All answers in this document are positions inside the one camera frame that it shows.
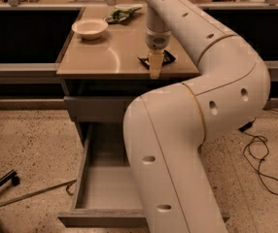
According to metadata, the black chair leg with caster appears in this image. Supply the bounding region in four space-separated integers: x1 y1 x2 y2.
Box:
0 170 20 187

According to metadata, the white bowl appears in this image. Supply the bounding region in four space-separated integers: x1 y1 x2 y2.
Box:
72 18 108 40

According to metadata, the grey drawer cabinet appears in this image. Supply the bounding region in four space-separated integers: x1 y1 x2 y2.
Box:
56 9 199 140

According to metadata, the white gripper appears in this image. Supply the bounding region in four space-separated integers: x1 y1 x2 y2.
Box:
145 28 171 79

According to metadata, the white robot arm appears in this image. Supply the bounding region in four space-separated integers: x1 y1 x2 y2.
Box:
123 0 270 233

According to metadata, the grey metal floor rod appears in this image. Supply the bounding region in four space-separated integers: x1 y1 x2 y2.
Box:
0 180 77 208

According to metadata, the open grey middle drawer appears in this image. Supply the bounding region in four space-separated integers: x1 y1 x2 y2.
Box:
58 123 227 233

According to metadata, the dark green snack bag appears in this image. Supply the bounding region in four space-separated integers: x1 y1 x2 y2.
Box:
104 6 141 24

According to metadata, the black floor cable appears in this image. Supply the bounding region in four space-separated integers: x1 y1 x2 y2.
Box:
242 131 278 196

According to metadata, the black rxbar chocolate bar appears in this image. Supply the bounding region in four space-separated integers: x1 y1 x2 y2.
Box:
139 50 176 69

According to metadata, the closed grey top drawer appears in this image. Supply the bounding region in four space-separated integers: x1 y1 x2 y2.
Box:
64 96 133 122

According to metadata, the black power adapter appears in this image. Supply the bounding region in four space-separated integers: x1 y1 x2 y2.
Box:
238 121 254 132

